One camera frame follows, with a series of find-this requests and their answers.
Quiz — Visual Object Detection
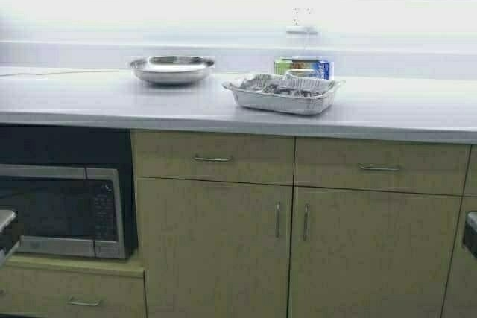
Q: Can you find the aluminium foil tray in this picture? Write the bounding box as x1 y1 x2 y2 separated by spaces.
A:
222 73 345 115

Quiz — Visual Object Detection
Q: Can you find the right robot base edge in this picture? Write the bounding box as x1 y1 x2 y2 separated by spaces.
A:
462 211 477 258

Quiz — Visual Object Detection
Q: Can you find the left robot base edge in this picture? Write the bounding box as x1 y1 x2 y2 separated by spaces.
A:
1 209 22 266

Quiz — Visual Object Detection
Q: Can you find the left lower cabinet door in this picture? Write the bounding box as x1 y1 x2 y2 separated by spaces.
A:
136 177 292 317

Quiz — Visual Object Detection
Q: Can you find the cabinet door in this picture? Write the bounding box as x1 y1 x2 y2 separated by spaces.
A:
443 197 476 317
289 187 461 317
136 177 292 317

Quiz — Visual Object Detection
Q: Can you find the far right lower cabinet door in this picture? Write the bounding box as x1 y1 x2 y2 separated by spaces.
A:
443 197 476 317

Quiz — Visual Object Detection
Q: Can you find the left drawer front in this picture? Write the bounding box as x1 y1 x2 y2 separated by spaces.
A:
131 131 294 185

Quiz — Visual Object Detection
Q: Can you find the grey patterned cloth in tray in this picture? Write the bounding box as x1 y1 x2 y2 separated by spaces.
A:
238 74 336 98

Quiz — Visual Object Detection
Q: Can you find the stainless steel bowl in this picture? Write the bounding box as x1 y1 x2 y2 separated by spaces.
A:
129 55 215 86

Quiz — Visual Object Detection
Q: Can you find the Ziploc bag box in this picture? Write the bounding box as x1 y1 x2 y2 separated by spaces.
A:
274 57 331 80

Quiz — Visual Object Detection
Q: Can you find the right drawer front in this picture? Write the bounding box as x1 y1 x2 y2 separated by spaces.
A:
294 139 470 195

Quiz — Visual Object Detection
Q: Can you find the stainless steel microwave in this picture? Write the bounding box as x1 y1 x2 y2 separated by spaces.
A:
1 164 136 259

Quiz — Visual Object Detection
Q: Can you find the drawer below microwave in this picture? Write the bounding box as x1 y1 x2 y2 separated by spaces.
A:
1 267 147 317

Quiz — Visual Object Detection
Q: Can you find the left drawer handle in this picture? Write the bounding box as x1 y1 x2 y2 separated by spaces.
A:
193 155 233 162

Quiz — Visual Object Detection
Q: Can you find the left door handle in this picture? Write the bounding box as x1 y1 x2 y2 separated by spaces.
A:
274 202 281 238

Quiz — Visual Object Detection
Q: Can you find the door handle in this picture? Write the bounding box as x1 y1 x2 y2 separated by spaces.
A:
302 203 309 241
274 202 281 238

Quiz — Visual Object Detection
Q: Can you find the right door handle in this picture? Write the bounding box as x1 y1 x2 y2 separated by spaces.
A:
302 203 309 241

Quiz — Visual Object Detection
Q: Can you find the right drawer handle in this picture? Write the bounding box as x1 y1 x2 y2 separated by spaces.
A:
358 163 401 172

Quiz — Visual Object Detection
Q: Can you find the white wall outlet plate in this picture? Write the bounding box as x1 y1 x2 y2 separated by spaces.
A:
291 6 315 28

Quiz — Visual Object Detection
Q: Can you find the handle of bottom drawer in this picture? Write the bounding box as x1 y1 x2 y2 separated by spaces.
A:
67 296 102 308

